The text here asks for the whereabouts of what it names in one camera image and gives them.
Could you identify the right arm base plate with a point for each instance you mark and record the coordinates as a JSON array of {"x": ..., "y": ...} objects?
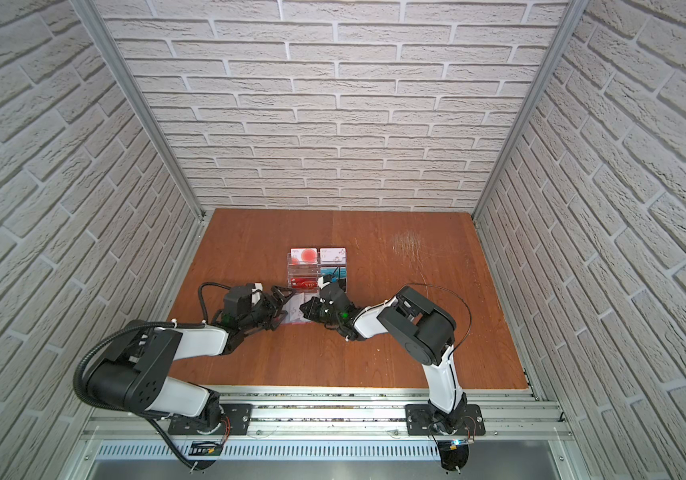
[{"x": 425, "y": 420}]

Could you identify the aluminium rail frame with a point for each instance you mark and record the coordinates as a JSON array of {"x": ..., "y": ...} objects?
[{"x": 337, "y": 433}]

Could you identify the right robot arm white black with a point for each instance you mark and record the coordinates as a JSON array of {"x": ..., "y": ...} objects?
[{"x": 422, "y": 328}]

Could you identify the clear acrylic card organizer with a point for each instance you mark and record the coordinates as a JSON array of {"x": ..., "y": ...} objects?
[{"x": 310, "y": 271}]

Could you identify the red card in organizer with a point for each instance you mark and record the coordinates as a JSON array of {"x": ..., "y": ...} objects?
[{"x": 304, "y": 283}]

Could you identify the white pink circle card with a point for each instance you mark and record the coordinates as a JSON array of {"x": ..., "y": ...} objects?
[{"x": 303, "y": 256}]

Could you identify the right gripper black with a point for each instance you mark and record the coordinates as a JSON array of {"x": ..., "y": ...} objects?
[{"x": 314, "y": 312}]

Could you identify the teal VIP card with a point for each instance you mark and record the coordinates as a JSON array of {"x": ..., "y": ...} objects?
[{"x": 336, "y": 273}]

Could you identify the red leather card holder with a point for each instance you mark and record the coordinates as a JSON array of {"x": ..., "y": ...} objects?
[{"x": 292, "y": 308}]

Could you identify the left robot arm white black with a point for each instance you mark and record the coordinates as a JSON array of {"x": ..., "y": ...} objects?
[{"x": 129, "y": 369}]

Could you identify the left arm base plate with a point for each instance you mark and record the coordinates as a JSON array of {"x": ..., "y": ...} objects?
[{"x": 236, "y": 416}]

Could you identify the white blossom VIP card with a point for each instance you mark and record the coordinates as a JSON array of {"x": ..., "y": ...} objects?
[{"x": 333, "y": 256}]

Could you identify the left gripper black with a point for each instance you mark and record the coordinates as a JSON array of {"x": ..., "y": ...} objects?
[{"x": 276, "y": 305}]

